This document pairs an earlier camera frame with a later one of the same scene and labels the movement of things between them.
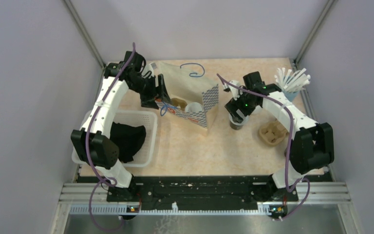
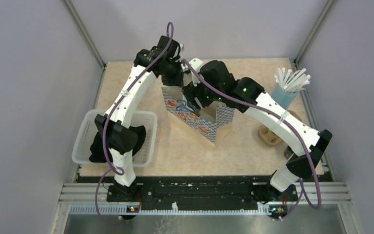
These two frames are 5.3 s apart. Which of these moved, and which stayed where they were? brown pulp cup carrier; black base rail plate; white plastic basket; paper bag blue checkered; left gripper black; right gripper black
Moved: right gripper black; paper bag blue checkered; left gripper black
Stayed: white plastic basket; brown pulp cup carrier; black base rail plate
